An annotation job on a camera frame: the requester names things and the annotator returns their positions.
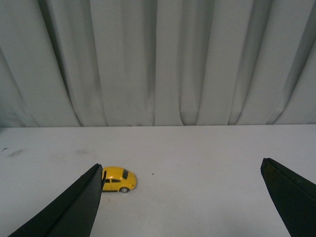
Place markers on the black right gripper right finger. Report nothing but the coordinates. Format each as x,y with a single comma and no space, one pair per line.
293,196

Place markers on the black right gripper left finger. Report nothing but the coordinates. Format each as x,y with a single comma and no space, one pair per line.
71,214

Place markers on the yellow beetle toy car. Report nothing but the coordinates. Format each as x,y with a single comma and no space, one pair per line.
118,179

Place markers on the grey pleated curtain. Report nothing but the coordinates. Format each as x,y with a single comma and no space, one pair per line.
157,62

